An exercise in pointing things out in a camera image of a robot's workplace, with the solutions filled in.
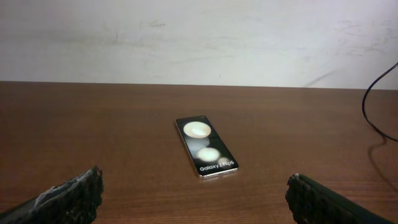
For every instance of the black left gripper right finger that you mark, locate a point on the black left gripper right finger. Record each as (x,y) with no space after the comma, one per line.
(312,203)

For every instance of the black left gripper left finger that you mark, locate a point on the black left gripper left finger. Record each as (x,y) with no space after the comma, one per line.
(74,201)

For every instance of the black Galaxy flip phone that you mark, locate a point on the black Galaxy flip phone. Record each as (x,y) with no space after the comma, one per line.
(208,153)

